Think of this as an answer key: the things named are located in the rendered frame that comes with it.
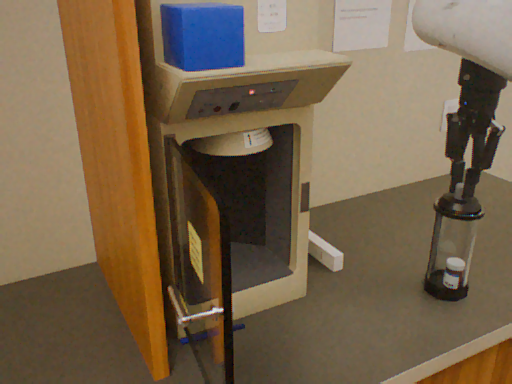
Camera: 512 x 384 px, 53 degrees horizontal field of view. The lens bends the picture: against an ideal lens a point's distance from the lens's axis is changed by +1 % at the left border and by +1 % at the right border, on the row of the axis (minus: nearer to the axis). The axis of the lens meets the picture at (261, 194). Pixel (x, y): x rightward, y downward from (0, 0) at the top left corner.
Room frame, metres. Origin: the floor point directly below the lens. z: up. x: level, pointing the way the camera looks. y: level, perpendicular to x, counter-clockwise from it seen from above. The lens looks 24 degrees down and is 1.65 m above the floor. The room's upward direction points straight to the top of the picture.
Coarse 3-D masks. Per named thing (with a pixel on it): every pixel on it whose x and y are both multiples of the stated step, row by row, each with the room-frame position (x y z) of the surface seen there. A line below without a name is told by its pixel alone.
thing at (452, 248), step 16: (448, 224) 1.00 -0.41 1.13; (464, 224) 0.99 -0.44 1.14; (432, 240) 1.04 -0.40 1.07; (448, 240) 1.00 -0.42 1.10; (464, 240) 0.99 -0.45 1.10; (432, 256) 1.03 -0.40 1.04; (448, 256) 1.00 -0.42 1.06; (464, 256) 0.99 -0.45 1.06; (432, 272) 1.02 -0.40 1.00; (448, 272) 0.99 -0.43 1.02; (464, 272) 1.00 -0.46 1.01; (448, 288) 0.99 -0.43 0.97
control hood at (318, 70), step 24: (168, 72) 0.80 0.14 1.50; (192, 72) 0.77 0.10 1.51; (216, 72) 0.78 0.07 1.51; (240, 72) 0.80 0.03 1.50; (264, 72) 0.82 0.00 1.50; (288, 72) 0.85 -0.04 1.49; (312, 72) 0.88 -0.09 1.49; (336, 72) 0.91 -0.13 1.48; (168, 96) 0.81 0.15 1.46; (192, 96) 0.80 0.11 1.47; (288, 96) 0.92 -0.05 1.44; (312, 96) 0.95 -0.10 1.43; (168, 120) 0.83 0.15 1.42; (192, 120) 0.85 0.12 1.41
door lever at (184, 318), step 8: (168, 288) 0.65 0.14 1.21; (176, 288) 0.65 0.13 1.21; (176, 296) 0.63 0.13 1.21; (176, 304) 0.61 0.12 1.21; (184, 304) 0.61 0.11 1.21; (176, 312) 0.60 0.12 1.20; (184, 312) 0.59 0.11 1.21; (200, 312) 0.59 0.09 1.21; (208, 312) 0.59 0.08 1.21; (184, 320) 0.58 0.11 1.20; (192, 320) 0.58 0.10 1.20; (200, 320) 0.59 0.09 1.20; (216, 320) 0.59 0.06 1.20
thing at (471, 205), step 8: (456, 184) 1.04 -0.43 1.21; (448, 192) 1.06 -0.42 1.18; (456, 192) 1.03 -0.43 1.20; (440, 200) 1.04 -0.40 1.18; (448, 200) 1.02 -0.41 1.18; (456, 200) 1.02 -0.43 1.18; (464, 200) 1.02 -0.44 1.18; (472, 200) 1.02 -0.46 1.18; (448, 208) 1.01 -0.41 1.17; (456, 208) 1.00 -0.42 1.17; (464, 208) 0.99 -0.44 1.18; (472, 208) 1.00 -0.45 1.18; (480, 208) 1.01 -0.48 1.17
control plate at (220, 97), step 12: (252, 84) 0.84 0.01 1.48; (264, 84) 0.85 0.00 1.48; (276, 84) 0.86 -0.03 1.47; (288, 84) 0.88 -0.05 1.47; (204, 96) 0.81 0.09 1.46; (216, 96) 0.82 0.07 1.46; (228, 96) 0.83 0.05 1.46; (240, 96) 0.85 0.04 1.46; (252, 96) 0.86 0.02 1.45; (264, 96) 0.88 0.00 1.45; (276, 96) 0.90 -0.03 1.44; (192, 108) 0.82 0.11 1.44; (204, 108) 0.84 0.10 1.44; (228, 108) 0.87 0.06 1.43; (240, 108) 0.88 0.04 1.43; (252, 108) 0.90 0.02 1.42; (264, 108) 0.91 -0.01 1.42
